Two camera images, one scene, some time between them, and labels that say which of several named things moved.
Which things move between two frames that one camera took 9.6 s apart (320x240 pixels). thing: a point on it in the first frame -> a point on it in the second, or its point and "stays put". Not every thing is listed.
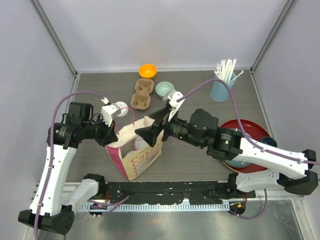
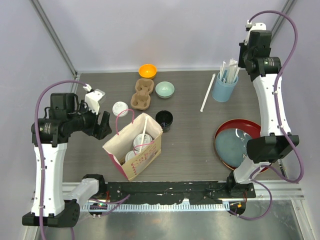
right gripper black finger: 150,134 -> 242,62
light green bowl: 162,87 stays put
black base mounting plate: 196,192 stays put
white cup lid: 140,143 stays put
